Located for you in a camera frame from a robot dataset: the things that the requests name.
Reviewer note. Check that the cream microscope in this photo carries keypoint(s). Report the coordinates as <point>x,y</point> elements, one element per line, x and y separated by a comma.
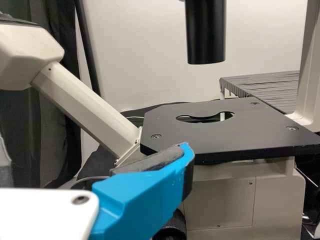
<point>225,135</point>

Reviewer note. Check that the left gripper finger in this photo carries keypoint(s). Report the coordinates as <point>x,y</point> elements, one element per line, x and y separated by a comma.
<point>145,197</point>

